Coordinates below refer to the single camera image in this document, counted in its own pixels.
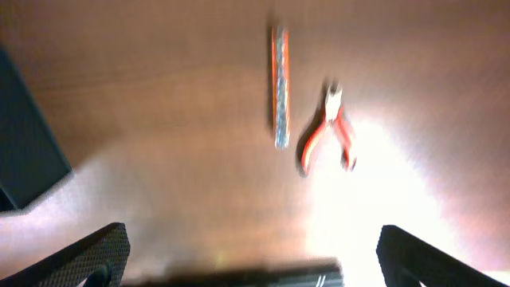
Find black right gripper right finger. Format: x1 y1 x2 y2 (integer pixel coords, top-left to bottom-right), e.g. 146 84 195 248
376 225 506 287

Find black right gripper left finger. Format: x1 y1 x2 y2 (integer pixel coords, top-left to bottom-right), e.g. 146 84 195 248
1 222 131 287

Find red diagonal cutters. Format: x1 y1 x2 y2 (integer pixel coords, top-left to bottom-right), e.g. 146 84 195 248
300 84 358 176

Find orange socket bit rail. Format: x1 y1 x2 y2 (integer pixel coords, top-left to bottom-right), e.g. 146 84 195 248
271 26 290 149

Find black open storage box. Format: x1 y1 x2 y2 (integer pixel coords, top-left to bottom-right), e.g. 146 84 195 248
1 49 72 212

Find black aluminium frame rail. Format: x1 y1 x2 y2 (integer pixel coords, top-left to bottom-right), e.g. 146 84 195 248
124 264 345 287

